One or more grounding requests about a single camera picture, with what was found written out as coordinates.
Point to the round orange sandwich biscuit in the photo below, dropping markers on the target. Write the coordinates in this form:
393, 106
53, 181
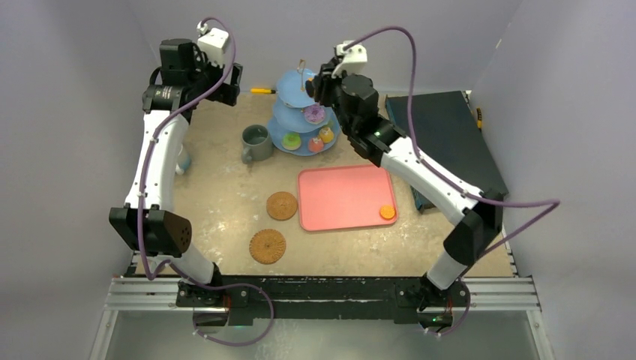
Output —
387, 212

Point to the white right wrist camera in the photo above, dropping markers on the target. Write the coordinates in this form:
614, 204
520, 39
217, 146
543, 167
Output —
349, 60

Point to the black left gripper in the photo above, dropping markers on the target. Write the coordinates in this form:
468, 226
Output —
226, 92

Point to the pink rectangular tray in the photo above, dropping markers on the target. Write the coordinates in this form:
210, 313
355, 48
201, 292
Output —
344, 197

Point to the pink cupcake with cream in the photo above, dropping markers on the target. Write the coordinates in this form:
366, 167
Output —
315, 145

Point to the grey-green ceramic mug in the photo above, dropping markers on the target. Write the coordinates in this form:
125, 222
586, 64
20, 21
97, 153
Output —
257, 144

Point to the woven rattan coaster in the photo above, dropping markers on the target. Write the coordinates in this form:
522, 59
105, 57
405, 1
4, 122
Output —
281, 205
267, 246

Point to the yellow tool at right wall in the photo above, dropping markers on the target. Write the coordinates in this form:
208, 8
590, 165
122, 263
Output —
479, 118

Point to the green frosted donut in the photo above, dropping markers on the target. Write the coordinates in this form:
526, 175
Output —
291, 141

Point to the dark teal flat box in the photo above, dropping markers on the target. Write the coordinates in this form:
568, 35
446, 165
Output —
446, 130

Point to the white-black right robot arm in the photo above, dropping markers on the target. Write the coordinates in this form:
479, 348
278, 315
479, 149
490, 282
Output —
476, 214

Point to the white ceramic mug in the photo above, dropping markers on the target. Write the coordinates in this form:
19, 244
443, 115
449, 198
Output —
183, 161

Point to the black aluminium base frame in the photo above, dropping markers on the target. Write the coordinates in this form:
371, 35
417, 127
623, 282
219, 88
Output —
399, 299

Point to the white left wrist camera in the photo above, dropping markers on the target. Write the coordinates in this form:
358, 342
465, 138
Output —
214, 43

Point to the yellow-handled screwdriver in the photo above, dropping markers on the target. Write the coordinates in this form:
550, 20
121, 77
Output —
263, 91

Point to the lower woven rattan coaster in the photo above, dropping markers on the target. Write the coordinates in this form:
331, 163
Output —
267, 246

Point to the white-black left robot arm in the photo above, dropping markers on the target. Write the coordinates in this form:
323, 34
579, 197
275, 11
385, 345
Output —
189, 72

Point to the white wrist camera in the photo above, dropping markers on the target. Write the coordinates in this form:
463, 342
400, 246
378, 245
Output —
214, 43
349, 60

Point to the upper woven rattan coaster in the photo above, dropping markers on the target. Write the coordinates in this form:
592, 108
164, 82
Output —
281, 205

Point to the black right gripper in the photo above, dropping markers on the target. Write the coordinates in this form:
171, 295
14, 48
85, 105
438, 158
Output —
321, 86

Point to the blue three-tier cake stand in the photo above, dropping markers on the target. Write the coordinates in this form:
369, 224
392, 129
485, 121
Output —
287, 112

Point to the purple frosted donut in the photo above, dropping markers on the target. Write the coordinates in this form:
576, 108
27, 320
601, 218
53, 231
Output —
314, 114

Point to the yellow cupcake with cream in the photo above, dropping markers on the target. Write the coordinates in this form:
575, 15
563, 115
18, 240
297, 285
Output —
326, 135

